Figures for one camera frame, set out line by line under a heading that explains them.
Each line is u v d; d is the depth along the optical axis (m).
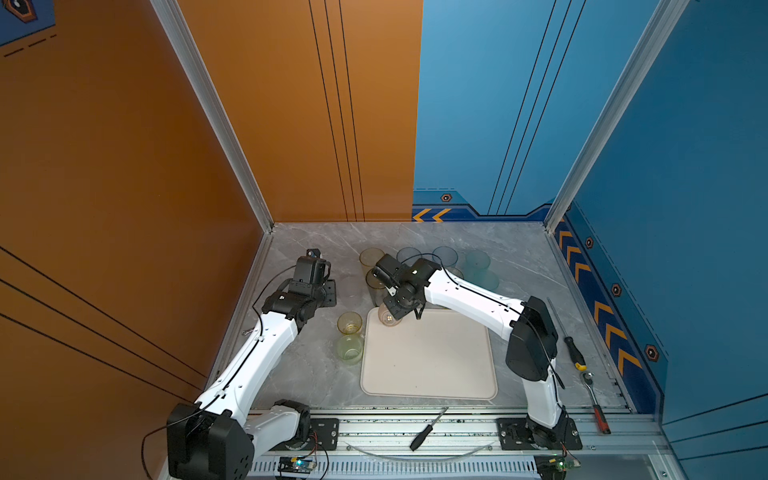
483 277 0.96
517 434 0.73
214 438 0.38
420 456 0.71
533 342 0.46
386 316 0.80
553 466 0.70
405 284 0.60
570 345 0.87
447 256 1.00
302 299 0.56
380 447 0.73
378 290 0.88
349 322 0.87
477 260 0.97
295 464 0.71
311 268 0.61
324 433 0.74
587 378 0.81
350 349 0.87
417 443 0.72
